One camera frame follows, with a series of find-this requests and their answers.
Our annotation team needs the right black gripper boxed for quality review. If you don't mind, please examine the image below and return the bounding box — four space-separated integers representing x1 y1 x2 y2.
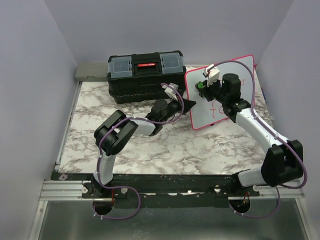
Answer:
199 76 228 105

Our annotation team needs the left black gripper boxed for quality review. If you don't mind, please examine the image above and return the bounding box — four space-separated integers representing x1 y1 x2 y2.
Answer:
160 94 196 124

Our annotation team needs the green whiteboard eraser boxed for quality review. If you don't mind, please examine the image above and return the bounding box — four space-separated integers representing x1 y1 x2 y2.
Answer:
195 81 204 90

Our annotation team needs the pink framed whiteboard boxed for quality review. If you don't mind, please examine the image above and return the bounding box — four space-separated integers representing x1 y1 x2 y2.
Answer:
184 54 254 130

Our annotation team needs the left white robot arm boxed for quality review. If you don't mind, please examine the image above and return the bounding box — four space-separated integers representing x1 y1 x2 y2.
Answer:
93 98 196 198

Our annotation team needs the black plastic toolbox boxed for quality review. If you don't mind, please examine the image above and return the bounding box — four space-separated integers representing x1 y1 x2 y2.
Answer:
107 50 187 104

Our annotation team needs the grey plastic case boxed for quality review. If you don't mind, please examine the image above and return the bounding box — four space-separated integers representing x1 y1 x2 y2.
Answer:
74 62 108 82

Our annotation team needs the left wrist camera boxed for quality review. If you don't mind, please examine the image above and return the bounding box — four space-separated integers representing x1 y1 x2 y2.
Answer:
162 83 179 101

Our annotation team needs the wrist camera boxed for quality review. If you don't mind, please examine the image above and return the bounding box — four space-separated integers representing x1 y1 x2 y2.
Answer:
162 83 179 101
203 64 220 86

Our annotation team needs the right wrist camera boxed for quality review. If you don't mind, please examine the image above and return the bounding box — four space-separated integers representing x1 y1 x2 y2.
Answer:
203 64 220 86

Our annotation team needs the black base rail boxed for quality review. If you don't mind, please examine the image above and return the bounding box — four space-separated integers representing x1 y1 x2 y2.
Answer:
50 171 262 214

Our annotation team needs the aluminium extrusion frame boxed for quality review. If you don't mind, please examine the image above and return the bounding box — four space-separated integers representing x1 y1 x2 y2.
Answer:
27 178 96 240

